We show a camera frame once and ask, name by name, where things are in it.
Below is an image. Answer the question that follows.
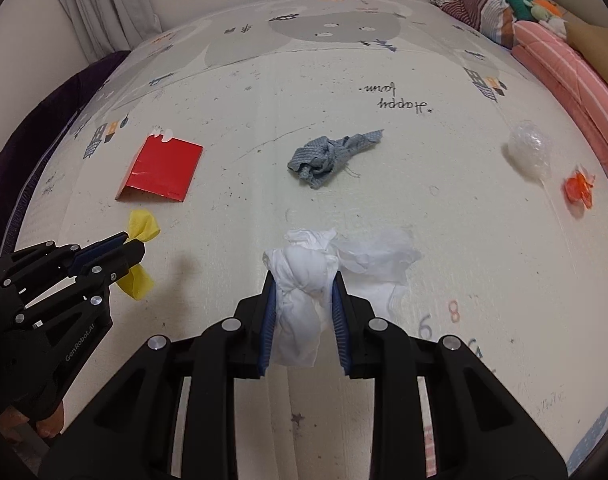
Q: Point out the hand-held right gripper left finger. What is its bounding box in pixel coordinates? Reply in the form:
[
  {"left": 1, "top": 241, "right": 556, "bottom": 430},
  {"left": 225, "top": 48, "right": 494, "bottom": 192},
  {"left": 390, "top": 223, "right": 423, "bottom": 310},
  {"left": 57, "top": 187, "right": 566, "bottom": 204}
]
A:
[{"left": 38, "top": 270, "right": 279, "bottom": 480}]

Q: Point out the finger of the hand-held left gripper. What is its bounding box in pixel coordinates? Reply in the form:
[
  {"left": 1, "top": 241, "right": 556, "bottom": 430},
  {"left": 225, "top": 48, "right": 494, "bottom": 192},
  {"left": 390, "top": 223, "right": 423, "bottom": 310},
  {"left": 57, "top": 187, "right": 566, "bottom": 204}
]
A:
[
  {"left": 14, "top": 240, "right": 147, "bottom": 326},
  {"left": 0, "top": 232, "right": 130, "bottom": 293}
]

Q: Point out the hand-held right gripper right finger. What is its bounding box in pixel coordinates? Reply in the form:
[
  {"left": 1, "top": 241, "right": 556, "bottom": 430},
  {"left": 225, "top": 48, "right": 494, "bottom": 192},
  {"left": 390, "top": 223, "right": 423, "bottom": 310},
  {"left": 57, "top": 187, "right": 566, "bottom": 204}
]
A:
[{"left": 331, "top": 271, "right": 569, "bottom": 480}]

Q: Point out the yellow wrapper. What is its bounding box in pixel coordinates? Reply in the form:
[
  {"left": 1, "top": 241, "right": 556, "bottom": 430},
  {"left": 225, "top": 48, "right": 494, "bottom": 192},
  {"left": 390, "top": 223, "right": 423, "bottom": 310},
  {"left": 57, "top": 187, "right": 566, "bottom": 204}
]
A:
[{"left": 116, "top": 210, "right": 162, "bottom": 302}]

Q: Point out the white knotted cloth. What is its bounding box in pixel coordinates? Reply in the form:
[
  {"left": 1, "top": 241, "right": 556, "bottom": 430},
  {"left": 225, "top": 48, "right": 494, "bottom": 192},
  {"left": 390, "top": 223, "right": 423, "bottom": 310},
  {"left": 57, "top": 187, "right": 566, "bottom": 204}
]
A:
[{"left": 262, "top": 228, "right": 341, "bottom": 368}]

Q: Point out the person's left hand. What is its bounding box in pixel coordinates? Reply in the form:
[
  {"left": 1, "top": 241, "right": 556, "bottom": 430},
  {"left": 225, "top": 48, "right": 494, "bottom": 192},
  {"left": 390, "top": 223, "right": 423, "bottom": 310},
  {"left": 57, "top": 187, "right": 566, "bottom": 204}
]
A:
[{"left": 0, "top": 400, "right": 66, "bottom": 442}]

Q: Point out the red cardboard box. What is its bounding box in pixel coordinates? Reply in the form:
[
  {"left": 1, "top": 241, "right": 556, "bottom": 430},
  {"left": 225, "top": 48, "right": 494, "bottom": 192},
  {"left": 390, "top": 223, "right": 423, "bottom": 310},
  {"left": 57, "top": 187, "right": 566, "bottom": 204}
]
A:
[{"left": 115, "top": 130, "right": 205, "bottom": 203}]

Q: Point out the purple cloth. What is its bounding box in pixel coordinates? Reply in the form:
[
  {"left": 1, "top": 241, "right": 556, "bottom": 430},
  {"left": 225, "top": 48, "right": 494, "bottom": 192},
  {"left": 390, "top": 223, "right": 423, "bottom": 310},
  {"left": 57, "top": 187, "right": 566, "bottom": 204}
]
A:
[{"left": 0, "top": 50, "right": 131, "bottom": 261}]

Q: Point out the grey rag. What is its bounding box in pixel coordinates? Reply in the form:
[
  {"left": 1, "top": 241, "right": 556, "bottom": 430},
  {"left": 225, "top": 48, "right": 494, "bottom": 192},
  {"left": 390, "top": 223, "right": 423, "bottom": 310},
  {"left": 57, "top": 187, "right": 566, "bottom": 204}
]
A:
[{"left": 288, "top": 129, "right": 385, "bottom": 190}]

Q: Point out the long grey curtain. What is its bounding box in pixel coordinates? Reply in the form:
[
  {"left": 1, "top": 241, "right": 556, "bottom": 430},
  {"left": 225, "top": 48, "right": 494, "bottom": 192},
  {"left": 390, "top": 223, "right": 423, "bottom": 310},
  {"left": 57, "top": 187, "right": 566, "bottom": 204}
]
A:
[{"left": 56, "top": 0, "right": 163, "bottom": 53}]

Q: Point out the clear plastic wrap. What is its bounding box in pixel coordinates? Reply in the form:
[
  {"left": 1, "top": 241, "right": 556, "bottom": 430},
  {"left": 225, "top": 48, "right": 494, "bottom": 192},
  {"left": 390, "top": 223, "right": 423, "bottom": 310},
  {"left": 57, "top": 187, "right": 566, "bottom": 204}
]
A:
[{"left": 508, "top": 120, "right": 554, "bottom": 183}]

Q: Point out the orange plastic wrapper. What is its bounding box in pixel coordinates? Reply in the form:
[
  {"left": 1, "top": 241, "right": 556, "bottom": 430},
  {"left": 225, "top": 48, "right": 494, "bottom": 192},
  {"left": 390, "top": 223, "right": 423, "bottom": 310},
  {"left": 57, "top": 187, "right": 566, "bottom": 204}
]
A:
[{"left": 564, "top": 164, "right": 597, "bottom": 208}]

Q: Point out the pink striped pillow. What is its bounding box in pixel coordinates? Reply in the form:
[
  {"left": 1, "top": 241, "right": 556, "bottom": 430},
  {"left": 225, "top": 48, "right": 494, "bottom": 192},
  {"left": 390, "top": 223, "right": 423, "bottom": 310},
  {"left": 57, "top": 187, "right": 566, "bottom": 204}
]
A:
[{"left": 511, "top": 20, "right": 608, "bottom": 211}]

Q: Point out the striped multicolour quilt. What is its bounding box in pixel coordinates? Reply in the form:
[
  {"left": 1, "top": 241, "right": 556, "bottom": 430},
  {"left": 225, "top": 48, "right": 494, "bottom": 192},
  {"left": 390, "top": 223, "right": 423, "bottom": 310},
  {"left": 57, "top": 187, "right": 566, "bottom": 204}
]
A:
[{"left": 430, "top": 0, "right": 519, "bottom": 50}]

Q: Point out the green and orange plush toy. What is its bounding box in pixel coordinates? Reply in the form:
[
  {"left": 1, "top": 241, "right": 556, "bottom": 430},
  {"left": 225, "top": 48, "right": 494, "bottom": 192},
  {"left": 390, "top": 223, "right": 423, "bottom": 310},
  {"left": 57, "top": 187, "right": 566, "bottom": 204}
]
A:
[{"left": 528, "top": 0, "right": 570, "bottom": 38}]

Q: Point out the brown cardboard box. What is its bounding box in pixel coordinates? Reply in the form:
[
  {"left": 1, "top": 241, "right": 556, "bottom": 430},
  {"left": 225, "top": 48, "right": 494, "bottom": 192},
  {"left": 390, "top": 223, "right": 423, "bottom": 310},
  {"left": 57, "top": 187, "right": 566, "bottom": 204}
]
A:
[{"left": 566, "top": 19, "right": 608, "bottom": 68}]

